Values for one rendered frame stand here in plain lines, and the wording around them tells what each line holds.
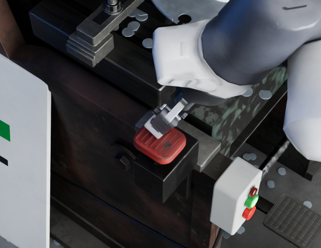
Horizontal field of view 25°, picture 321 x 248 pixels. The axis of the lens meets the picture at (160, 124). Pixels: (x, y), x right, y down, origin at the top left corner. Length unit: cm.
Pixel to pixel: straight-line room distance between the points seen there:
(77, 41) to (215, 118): 27
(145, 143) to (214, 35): 33
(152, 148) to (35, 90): 41
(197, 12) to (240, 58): 46
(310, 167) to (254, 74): 117
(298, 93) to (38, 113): 78
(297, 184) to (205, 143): 77
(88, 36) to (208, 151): 28
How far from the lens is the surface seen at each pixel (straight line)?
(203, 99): 86
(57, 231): 182
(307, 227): 169
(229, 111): 126
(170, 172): 110
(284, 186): 193
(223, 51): 76
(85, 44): 122
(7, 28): 140
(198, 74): 79
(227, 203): 120
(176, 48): 80
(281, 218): 170
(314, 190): 194
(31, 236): 177
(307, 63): 75
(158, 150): 105
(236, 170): 120
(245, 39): 72
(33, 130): 148
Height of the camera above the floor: 164
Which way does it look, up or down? 54 degrees down
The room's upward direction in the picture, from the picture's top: straight up
